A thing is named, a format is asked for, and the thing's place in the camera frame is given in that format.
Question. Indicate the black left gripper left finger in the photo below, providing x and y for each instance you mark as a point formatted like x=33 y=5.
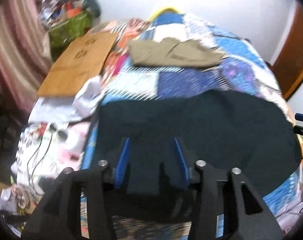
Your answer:
x=122 y=162

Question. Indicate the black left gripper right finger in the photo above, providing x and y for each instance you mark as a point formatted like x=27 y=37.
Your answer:
x=182 y=165

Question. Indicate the black pants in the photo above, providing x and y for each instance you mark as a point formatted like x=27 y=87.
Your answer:
x=226 y=129

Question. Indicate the brown wooden door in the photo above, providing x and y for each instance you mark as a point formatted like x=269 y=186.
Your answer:
x=288 y=68

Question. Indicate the blue patchwork bedspread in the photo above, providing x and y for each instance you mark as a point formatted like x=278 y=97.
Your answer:
x=243 y=70

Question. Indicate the wooden lap desk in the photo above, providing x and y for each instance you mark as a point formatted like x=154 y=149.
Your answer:
x=82 y=60

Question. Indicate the khaki folded shorts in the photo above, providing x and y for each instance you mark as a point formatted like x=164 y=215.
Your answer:
x=171 y=52

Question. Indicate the orange striped blanket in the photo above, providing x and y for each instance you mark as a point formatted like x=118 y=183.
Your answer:
x=129 y=29

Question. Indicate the green patterned bag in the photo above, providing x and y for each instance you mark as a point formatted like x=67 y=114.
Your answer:
x=64 y=33

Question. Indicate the striped maroon curtain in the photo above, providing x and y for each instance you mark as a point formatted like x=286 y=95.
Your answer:
x=25 y=57

